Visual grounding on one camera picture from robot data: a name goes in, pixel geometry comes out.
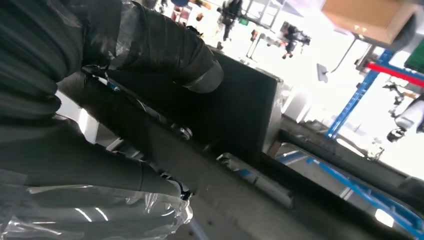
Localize brown cardboard box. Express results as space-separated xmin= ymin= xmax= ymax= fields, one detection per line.
xmin=321 ymin=0 xmax=419 ymax=46

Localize galvanized sheet metal panel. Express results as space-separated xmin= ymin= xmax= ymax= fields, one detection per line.
xmin=172 ymin=142 xmax=424 ymax=240

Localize red barrier belt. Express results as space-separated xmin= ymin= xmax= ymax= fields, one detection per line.
xmin=365 ymin=62 xmax=424 ymax=89

